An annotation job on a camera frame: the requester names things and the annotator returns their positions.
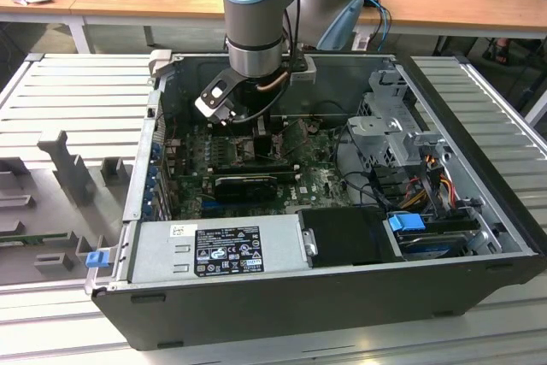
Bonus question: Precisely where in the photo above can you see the metal socket cover frame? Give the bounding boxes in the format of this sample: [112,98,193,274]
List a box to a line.
[273,119,315,157]

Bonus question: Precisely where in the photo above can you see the CPU socket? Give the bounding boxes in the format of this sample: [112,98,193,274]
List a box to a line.
[230,133,288,166]

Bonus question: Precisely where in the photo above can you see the blue expansion slot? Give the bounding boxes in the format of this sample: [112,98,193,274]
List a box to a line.
[200,200,224,218]

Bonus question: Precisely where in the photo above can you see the black RAM slots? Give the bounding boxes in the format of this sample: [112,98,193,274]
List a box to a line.
[208,116,288,136]
[211,161,301,179]

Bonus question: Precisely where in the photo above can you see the black graphics card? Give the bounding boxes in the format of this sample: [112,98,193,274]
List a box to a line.
[213,174,277,203]

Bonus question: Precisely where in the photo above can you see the green motherboard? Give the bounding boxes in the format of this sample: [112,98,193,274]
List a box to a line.
[164,119,356,221]

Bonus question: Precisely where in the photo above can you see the silver metal drive cage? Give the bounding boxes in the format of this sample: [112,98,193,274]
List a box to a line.
[345,68,454,169]

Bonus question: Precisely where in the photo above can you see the white barcode sticker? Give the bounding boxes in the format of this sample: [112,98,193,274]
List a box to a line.
[170,223,198,238]

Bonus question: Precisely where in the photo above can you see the black power supply label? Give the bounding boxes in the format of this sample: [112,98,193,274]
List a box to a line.
[194,224,265,276]

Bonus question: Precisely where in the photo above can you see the grey power supply unit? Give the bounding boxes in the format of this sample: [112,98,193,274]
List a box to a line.
[127,214,309,284]

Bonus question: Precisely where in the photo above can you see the hard disk in blue carrier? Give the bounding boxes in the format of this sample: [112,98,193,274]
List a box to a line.
[386,212,469,260]

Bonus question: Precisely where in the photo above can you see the black open PC case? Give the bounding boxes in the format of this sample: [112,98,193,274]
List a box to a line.
[83,49,547,351]

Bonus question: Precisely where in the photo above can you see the blue plastic case latch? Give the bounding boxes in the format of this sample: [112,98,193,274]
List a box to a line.
[85,251,108,270]

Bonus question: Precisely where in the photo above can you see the grey parts rack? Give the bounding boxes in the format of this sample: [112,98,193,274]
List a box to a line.
[0,129,134,286]

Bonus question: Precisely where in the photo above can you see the green RAM stick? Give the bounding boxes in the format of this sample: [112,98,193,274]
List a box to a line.
[0,232,69,247]

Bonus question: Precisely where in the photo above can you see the white camera on black bracket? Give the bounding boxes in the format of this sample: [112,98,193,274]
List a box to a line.
[194,69,241,127]

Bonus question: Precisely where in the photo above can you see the black cables in case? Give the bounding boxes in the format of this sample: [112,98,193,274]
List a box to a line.
[329,123,386,209]

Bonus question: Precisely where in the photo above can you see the blue cable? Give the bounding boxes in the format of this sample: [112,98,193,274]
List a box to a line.
[362,0,392,52]

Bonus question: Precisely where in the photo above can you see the yellow red orange wire bundle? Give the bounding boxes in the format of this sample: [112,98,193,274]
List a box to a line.
[401,168,456,212]

